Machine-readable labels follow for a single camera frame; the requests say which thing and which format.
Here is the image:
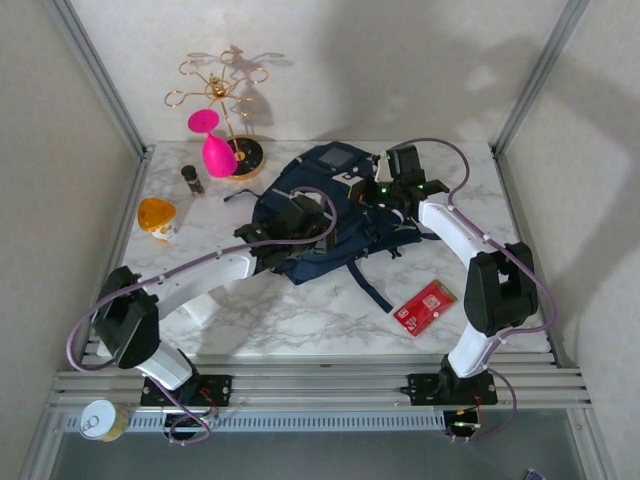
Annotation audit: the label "small black circuit board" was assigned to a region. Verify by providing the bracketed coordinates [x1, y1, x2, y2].
[443, 408, 484, 439]
[163, 412, 214, 444]

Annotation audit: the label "orange lid white cup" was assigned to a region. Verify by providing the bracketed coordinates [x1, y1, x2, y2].
[137, 197, 179, 244]

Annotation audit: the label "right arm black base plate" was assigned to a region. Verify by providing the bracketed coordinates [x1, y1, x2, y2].
[407, 372, 500, 406]

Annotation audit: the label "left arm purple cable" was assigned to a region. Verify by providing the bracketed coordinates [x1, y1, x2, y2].
[66, 186, 339, 446]

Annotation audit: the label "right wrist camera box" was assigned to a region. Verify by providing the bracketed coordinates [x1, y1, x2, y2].
[372, 152, 396, 184]

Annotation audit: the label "grey slotted cable duct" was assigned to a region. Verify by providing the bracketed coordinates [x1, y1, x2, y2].
[62, 410, 447, 434]

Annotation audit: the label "gold wire glass rack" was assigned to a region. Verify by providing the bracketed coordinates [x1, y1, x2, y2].
[163, 44, 269, 182]

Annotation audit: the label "tin can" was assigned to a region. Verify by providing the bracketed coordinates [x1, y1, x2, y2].
[79, 399, 130, 444]

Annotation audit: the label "small dark spice bottle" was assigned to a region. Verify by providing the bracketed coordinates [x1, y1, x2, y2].
[180, 164, 206, 198]

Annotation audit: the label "red packaged school supplies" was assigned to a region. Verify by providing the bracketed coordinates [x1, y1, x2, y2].
[392, 278, 459, 340]

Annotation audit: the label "aluminium frame rail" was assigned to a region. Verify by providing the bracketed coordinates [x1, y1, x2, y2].
[43, 367, 595, 414]

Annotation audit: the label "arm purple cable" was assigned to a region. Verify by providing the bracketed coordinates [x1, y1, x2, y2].
[389, 137, 559, 444]
[66, 186, 339, 446]

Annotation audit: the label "aluminium frame post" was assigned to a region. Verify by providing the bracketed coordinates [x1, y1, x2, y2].
[45, 0, 155, 159]
[492, 0, 592, 157]

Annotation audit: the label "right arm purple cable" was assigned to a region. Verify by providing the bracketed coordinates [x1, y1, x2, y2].
[389, 137, 559, 444]

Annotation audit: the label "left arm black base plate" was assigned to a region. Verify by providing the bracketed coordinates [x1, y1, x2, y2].
[139, 373, 234, 407]

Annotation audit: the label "navy blue backpack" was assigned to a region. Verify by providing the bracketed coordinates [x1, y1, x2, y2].
[223, 141, 442, 315]

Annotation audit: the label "pink wine glass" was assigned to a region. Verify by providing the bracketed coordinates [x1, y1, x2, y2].
[187, 109, 239, 179]

